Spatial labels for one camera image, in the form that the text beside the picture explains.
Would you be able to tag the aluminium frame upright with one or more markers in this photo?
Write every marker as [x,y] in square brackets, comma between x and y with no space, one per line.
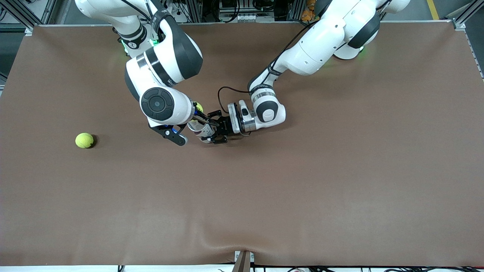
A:
[295,11]
[194,11]

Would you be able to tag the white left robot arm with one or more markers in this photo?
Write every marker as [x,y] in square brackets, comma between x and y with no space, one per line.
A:
[314,45]

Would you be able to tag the aluminium frame corner profile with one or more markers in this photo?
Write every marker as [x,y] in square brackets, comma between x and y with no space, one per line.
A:
[19,17]
[467,13]

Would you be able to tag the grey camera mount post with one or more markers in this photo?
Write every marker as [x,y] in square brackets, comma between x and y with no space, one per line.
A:
[244,264]

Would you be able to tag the white connector block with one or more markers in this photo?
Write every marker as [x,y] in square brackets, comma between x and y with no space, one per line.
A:
[245,17]

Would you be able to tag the white blue tennis ball can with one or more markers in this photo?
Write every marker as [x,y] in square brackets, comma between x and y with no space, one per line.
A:
[206,133]

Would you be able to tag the plain yellow tennis ball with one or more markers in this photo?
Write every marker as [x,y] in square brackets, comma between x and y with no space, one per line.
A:
[84,140]

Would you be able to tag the orange packaged snacks pile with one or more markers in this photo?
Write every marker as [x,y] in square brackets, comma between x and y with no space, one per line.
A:
[308,15]

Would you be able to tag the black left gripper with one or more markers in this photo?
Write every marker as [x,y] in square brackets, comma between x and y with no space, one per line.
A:
[225,126]

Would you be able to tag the brown table mat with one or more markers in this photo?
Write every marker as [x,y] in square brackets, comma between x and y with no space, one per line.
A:
[242,196]

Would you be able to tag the yellow tennis ball black print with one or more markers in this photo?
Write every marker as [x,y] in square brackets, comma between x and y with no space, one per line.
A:
[199,107]

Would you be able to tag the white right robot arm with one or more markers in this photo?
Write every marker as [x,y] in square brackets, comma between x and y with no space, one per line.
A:
[166,64]

